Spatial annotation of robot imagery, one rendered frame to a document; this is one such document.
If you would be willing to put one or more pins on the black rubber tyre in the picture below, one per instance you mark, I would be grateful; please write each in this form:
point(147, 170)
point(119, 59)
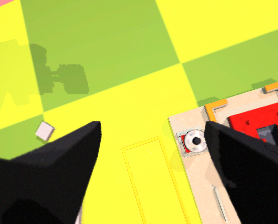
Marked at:
point(188, 138)

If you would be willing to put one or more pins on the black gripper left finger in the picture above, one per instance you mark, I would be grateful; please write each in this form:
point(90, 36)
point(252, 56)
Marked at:
point(47, 185)

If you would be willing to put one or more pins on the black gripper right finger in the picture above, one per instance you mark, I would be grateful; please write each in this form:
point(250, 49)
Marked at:
point(248, 170)

